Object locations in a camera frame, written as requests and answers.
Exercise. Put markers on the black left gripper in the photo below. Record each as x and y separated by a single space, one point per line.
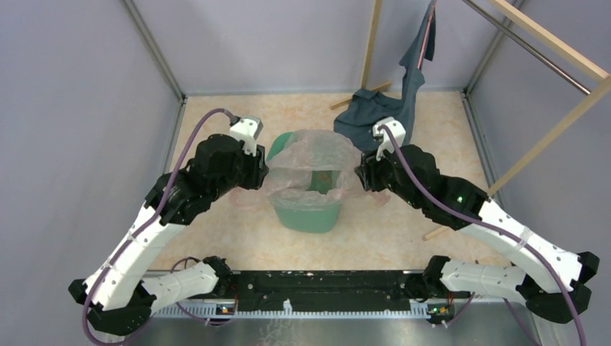
259 168

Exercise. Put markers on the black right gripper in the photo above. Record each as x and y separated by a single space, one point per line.
369 168

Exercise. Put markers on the pink translucent trash bag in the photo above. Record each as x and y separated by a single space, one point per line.
313 170

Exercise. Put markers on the green plastic trash bin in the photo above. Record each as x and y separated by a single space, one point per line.
312 221

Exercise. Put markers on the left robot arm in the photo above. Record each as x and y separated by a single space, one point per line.
119 298

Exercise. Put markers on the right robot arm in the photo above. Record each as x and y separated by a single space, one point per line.
548 280

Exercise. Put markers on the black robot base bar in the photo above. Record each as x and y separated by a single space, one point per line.
328 291

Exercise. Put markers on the dark blue-grey cloth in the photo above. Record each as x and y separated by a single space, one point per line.
367 107

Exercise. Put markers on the metal rod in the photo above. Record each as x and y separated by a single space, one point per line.
526 46

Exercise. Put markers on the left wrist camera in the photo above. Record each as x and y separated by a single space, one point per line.
247 131

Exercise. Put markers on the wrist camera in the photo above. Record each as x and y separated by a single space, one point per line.
391 134
247 131

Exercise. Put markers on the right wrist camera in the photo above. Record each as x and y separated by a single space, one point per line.
391 134

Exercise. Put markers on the white cable duct strip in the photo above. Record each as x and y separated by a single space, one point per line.
206 310

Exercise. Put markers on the wooden drying rack frame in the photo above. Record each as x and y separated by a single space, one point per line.
563 194

